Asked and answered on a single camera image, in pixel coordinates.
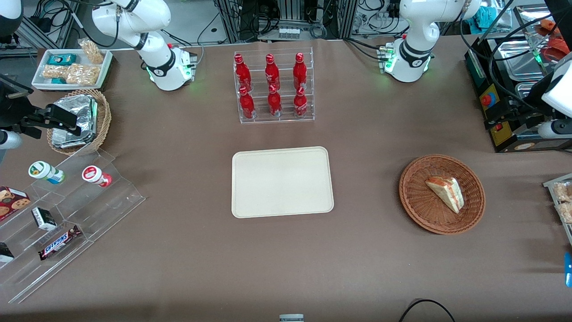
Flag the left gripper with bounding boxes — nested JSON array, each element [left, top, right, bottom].
[[485, 87, 548, 131]]

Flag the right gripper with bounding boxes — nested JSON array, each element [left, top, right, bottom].
[[0, 83, 83, 137]]

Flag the triangle sandwich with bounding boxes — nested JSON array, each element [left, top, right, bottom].
[[425, 176, 465, 214]]

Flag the white rectangular snack tray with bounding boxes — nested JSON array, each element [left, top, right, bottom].
[[31, 48, 113, 91]]

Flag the tan deep wicker basket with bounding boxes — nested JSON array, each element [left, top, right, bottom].
[[46, 89, 112, 156]]

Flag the clear tray with snacks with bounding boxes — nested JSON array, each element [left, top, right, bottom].
[[543, 174, 572, 246]]

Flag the round brown wicker basket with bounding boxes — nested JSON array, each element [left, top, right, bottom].
[[399, 154, 486, 235]]

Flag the beige plastic serving tray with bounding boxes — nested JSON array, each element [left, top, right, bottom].
[[231, 146, 335, 219]]

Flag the silver foil wrapped packs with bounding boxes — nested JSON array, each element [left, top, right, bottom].
[[51, 94, 98, 149]]

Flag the large steel warmer pan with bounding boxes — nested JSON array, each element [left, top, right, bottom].
[[516, 81, 548, 106]]

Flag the black food warmer appliance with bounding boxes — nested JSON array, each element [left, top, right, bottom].
[[464, 4, 572, 153]]

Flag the clear bag of puffed snacks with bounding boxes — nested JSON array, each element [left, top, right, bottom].
[[78, 38, 105, 65], [42, 65, 68, 80]]

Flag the green lid yogurt cup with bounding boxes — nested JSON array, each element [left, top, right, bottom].
[[28, 161, 66, 185]]

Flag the large bag of puffed snacks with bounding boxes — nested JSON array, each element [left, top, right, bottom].
[[66, 64, 101, 86]]

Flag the small steel warmer pan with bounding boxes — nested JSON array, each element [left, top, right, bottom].
[[497, 40, 544, 82]]

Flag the teal snack box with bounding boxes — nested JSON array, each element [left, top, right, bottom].
[[48, 54, 77, 67]]

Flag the red lid yogurt cup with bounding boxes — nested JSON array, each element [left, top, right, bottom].
[[82, 165, 113, 187]]

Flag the chocolate chip cookie box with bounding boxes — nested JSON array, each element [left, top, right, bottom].
[[0, 186, 32, 222]]

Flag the small black white carton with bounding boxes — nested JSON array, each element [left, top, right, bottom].
[[31, 207, 58, 231]]

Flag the clear acrylic stepped shelf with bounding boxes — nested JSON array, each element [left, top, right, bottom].
[[0, 148, 146, 305]]

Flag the Snickers chocolate bar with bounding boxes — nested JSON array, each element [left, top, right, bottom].
[[38, 225, 82, 261]]

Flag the red cola bottle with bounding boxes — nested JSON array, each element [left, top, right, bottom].
[[234, 54, 252, 93], [293, 86, 309, 119], [267, 84, 283, 118], [239, 86, 257, 120], [293, 52, 308, 90], [265, 54, 281, 92]]

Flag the clear acrylic bottle rack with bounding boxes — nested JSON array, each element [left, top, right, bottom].
[[233, 47, 315, 125]]

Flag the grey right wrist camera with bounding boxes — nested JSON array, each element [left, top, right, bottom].
[[0, 130, 22, 150]]

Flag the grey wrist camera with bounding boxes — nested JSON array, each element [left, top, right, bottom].
[[0, 130, 22, 150], [538, 120, 572, 140]]

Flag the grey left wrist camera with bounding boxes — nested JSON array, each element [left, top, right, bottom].
[[538, 120, 572, 140]]

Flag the black looped cable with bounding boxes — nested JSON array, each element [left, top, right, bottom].
[[398, 299, 456, 322]]

